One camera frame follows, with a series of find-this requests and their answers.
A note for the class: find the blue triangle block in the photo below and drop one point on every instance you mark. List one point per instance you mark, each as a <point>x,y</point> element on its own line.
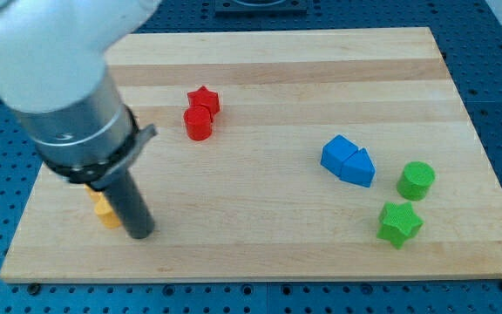
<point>358,169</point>

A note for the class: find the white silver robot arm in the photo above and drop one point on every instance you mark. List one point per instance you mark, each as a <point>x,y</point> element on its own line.
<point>55,79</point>

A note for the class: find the yellow block behind arm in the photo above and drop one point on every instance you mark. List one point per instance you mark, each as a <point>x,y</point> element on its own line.
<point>95,196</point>

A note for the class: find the blue cube block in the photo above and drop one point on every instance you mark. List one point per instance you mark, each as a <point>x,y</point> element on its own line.
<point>336,152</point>

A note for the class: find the red cylinder block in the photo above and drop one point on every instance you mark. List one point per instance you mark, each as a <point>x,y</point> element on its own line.
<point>198,123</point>

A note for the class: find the red star block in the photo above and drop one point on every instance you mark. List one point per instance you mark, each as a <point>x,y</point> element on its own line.
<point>204,97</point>

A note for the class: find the wooden board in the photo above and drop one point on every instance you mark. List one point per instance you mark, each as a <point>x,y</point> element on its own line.
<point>252,202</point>

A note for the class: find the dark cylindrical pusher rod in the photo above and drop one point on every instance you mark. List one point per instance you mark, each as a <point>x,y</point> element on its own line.
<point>129,206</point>

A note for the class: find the yellow block near rod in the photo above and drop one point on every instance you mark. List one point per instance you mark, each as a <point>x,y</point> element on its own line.
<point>106,214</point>

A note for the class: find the green star block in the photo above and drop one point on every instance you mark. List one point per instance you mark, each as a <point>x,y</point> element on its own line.
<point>398,223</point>

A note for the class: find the green cylinder block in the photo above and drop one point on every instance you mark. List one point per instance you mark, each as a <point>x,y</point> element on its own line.
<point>416,180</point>

